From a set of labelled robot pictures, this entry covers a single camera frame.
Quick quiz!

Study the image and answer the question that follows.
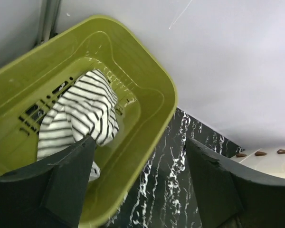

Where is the striped white tank top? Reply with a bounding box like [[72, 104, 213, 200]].
[[37, 68, 121, 182]]

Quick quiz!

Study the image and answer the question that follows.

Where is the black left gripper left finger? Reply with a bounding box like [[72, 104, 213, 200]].
[[0, 136, 96, 228]]

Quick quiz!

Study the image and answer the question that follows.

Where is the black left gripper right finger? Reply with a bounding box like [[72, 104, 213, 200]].
[[185, 139, 285, 228]]

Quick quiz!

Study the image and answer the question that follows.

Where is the green plastic basket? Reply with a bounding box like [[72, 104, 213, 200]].
[[0, 16, 177, 228]]

